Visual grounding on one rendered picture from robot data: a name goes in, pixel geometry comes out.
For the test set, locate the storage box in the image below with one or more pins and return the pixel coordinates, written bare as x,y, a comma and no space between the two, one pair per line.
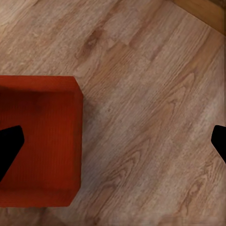
46,172

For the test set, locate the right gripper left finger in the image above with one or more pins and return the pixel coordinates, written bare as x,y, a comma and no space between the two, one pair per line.
11,141

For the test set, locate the door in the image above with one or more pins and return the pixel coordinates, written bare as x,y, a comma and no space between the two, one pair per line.
211,12

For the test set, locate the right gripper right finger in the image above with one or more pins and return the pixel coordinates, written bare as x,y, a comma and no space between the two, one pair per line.
218,139

